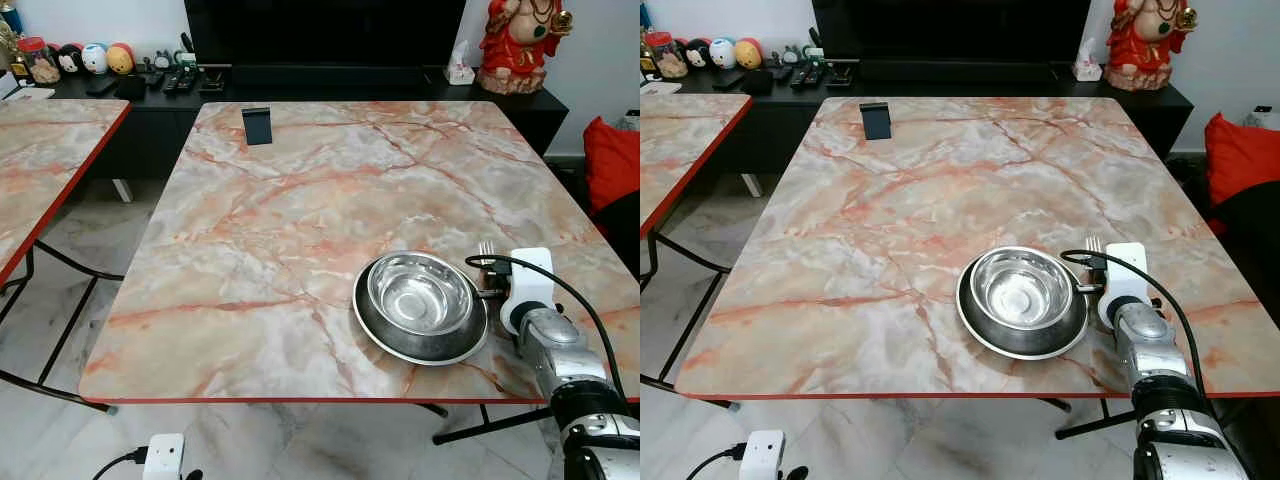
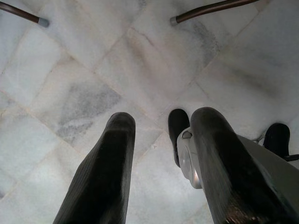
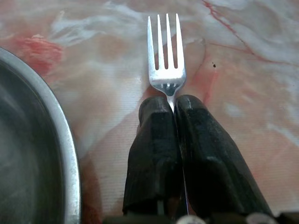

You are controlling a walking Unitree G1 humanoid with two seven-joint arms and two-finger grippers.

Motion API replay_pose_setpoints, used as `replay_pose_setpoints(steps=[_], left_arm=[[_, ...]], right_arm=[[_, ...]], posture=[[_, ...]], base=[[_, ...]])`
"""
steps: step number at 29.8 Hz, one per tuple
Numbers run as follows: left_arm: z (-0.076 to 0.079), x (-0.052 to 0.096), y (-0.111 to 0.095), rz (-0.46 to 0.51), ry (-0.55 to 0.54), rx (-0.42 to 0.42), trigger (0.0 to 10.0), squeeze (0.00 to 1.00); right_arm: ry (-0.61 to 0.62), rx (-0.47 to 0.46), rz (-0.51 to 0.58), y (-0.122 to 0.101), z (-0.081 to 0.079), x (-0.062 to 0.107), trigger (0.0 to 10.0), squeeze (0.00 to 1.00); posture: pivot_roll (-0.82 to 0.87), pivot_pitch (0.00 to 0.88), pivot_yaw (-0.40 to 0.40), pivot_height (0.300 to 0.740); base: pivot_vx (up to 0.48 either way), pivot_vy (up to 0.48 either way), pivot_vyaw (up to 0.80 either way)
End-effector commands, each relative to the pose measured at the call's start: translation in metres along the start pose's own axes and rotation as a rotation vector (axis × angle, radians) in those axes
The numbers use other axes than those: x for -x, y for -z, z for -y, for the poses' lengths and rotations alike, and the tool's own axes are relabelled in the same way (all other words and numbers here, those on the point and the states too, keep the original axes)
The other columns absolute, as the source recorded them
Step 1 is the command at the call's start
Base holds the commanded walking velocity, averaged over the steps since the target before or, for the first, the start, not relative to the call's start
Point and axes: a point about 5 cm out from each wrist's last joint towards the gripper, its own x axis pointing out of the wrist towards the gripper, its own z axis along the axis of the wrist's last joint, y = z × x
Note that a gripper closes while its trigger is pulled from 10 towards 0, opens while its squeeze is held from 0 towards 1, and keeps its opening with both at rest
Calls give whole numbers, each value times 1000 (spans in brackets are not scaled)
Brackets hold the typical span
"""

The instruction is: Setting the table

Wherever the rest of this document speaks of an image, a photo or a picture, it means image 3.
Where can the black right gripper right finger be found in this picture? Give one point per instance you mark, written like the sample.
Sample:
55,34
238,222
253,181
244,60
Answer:
210,163

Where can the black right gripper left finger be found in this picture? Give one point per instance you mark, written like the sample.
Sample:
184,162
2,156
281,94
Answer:
154,151

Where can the silver metal fork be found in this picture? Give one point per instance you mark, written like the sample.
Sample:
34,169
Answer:
167,77

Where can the round steel plate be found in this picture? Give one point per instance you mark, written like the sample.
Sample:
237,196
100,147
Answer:
30,151

